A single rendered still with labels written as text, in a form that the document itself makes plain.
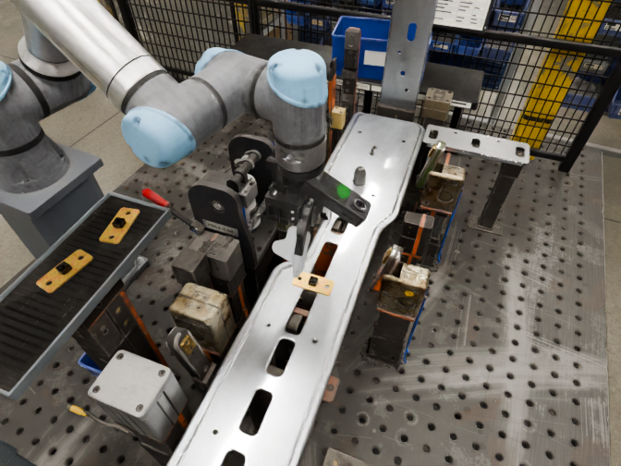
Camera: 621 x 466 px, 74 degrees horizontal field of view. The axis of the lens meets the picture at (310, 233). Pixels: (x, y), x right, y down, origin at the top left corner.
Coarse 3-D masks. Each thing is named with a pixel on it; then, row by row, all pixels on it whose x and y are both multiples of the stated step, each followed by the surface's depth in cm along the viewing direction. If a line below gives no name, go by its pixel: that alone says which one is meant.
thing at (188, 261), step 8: (184, 248) 79; (184, 256) 77; (192, 256) 77; (200, 256) 77; (176, 264) 76; (184, 264) 76; (192, 264) 76; (200, 264) 77; (208, 264) 80; (176, 272) 77; (184, 272) 76; (192, 272) 75; (200, 272) 78; (208, 272) 81; (184, 280) 78; (192, 280) 77; (200, 280) 78; (208, 280) 83
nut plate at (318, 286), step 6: (306, 276) 86; (312, 276) 85; (318, 276) 86; (294, 282) 85; (300, 282) 85; (306, 282) 85; (312, 282) 84; (318, 282) 85; (324, 282) 85; (330, 282) 85; (306, 288) 84; (312, 288) 84; (318, 288) 84; (324, 288) 84; (330, 288) 84; (324, 294) 83; (330, 294) 83
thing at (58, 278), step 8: (72, 256) 69; (88, 256) 69; (64, 264) 67; (72, 264) 68; (80, 264) 68; (48, 272) 67; (56, 272) 67; (64, 272) 66; (72, 272) 67; (40, 280) 66; (48, 280) 66; (56, 280) 66; (64, 280) 66; (48, 288) 65; (56, 288) 65
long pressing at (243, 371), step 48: (336, 144) 117; (384, 144) 117; (384, 192) 104; (336, 240) 93; (288, 288) 84; (336, 288) 84; (240, 336) 77; (288, 336) 77; (336, 336) 78; (240, 384) 71; (288, 384) 71; (192, 432) 65; (240, 432) 66; (288, 432) 66
